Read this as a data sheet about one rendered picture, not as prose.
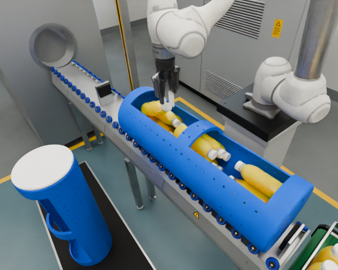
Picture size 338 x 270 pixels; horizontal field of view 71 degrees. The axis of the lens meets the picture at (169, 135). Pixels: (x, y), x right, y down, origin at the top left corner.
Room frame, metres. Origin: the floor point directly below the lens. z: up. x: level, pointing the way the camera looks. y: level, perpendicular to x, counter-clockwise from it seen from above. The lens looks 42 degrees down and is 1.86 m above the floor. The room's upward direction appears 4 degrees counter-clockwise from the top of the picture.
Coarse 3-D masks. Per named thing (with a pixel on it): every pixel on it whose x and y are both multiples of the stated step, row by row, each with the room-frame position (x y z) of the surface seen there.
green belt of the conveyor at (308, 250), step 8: (320, 232) 0.42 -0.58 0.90; (312, 240) 0.39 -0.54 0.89; (320, 240) 0.39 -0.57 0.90; (328, 240) 0.39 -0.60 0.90; (336, 240) 0.38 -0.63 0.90; (304, 248) 0.37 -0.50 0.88; (312, 248) 0.36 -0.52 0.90; (320, 248) 0.36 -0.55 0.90; (304, 256) 0.33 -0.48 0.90; (296, 264) 0.31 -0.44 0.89
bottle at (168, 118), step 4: (168, 112) 0.95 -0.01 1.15; (172, 112) 0.95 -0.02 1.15; (156, 116) 0.97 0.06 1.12; (160, 116) 0.95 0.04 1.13; (164, 116) 0.93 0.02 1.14; (168, 116) 0.93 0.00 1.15; (172, 116) 0.93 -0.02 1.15; (160, 120) 0.95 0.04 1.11; (164, 120) 0.92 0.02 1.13; (168, 120) 0.91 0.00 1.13; (172, 120) 0.91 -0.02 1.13; (168, 124) 0.91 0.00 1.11; (172, 124) 0.90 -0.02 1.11
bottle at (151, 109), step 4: (144, 104) 0.97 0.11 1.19; (148, 104) 0.94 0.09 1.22; (152, 104) 0.91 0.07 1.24; (156, 104) 0.88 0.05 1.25; (160, 104) 0.87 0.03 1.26; (144, 108) 0.95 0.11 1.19; (148, 108) 0.92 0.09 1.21; (152, 108) 0.89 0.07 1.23; (156, 108) 0.87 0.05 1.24; (160, 108) 0.86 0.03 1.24; (144, 112) 0.95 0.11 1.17; (148, 112) 0.92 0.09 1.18; (152, 112) 0.89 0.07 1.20; (156, 112) 0.87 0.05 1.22; (160, 112) 0.86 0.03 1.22; (164, 112) 0.86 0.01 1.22
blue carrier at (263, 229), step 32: (128, 96) 1.02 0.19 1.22; (128, 128) 0.90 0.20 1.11; (160, 128) 0.78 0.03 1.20; (192, 128) 0.73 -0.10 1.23; (160, 160) 0.70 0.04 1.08; (192, 160) 0.60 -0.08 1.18; (256, 160) 0.64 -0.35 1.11; (224, 192) 0.46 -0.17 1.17; (288, 192) 0.40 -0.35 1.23; (256, 224) 0.35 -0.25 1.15; (288, 224) 0.40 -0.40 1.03
